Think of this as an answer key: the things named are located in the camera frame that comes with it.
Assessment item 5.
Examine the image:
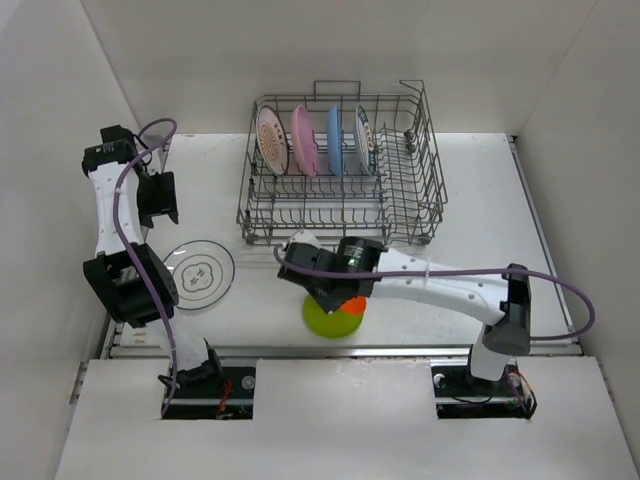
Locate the small orange plate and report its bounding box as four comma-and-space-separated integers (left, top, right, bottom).
340, 296, 367, 316

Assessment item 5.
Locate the small green plate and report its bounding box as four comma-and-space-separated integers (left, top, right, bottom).
303, 296, 365, 339

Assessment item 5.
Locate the white plate dark line emblem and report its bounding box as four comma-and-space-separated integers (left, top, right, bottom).
163, 240, 236, 311

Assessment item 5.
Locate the white plate teal lettered rim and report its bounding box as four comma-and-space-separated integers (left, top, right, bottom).
353, 104, 377, 177

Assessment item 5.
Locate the white plate orange sunburst pattern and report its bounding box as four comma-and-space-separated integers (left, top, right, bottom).
256, 105, 289, 176

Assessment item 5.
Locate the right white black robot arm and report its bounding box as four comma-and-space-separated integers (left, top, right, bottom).
274, 232, 531, 394

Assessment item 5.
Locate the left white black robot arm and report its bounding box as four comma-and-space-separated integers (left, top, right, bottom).
82, 125, 225, 397

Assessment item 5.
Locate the pink plate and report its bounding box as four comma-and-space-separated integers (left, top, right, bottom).
291, 105, 318, 177

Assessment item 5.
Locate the blue plate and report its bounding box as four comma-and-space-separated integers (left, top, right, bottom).
327, 104, 343, 177

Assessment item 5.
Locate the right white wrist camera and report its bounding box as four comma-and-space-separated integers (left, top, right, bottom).
287, 229, 321, 248

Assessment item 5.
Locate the grey wire dish rack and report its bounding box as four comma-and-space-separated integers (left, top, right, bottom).
236, 80, 448, 246

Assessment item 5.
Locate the front aluminium rail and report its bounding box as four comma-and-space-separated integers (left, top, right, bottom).
99, 342, 584, 359

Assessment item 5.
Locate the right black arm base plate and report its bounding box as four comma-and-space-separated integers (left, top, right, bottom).
432, 364, 538, 420

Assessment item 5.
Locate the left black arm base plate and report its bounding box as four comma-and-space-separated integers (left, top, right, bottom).
161, 366, 256, 420

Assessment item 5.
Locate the right aluminium rail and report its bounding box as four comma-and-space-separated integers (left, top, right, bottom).
506, 134, 575, 333

